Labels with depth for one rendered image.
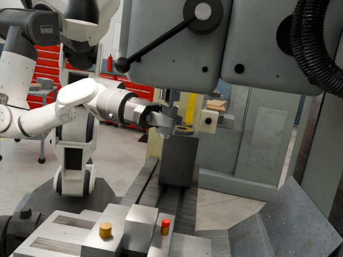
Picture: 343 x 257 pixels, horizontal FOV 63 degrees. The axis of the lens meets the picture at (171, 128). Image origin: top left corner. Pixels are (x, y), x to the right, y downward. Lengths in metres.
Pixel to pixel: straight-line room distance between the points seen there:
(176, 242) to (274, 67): 0.39
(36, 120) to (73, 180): 0.71
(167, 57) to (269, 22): 0.19
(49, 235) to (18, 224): 0.82
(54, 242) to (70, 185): 0.94
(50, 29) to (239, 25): 0.59
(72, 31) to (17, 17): 0.17
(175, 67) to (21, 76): 0.50
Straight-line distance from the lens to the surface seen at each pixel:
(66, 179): 1.50
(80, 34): 1.02
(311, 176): 0.78
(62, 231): 0.63
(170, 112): 0.64
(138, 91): 5.29
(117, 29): 10.18
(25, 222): 1.43
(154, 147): 2.50
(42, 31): 0.92
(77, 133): 1.32
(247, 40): 0.53
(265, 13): 0.54
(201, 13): 0.52
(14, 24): 0.94
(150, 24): 0.56
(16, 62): 0.91
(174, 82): 0.55
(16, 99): 0.91
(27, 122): 0.85
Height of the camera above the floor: 1.36
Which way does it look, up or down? 13 degrees down
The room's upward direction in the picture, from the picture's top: 9 degrees clockwise
